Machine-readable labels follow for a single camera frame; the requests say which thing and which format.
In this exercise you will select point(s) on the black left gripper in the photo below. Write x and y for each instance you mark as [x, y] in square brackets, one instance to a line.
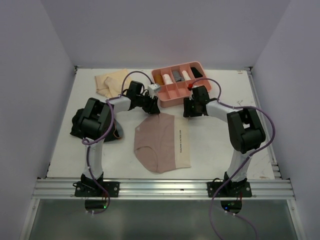
[152, 107]

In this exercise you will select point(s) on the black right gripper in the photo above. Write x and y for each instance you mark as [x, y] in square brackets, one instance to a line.
[188, 111]

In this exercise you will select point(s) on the pink underwear cream waistband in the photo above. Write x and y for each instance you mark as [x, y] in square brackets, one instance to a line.
[162, 143]

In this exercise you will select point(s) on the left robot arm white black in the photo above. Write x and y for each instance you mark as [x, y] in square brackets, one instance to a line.
[97, 121]

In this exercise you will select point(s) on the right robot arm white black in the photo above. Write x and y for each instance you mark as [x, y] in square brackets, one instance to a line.
[246, 133]

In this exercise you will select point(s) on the grey rolled underwear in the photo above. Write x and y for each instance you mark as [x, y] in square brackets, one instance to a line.
[177, 76]

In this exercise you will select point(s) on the brown rolled underwear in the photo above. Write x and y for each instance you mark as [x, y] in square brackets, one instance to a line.
[158, 79]

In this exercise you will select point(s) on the black rolled underwear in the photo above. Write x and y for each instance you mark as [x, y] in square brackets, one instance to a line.
[196, 73]

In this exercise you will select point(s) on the beige underwear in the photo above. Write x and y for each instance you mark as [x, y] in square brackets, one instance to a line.
[109, 85]

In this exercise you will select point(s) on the pink divided organizer tray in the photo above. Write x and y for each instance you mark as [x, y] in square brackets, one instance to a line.
[173, 94]

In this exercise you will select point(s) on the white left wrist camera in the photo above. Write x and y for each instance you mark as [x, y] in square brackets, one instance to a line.
[153, 89]

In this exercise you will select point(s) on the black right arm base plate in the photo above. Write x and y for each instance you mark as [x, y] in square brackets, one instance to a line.
[230, 190]

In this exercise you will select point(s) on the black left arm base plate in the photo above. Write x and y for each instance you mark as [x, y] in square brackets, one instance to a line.
[82, 190]

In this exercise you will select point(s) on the aluminium table frame rail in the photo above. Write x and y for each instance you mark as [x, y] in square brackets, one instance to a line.
[210, 151]

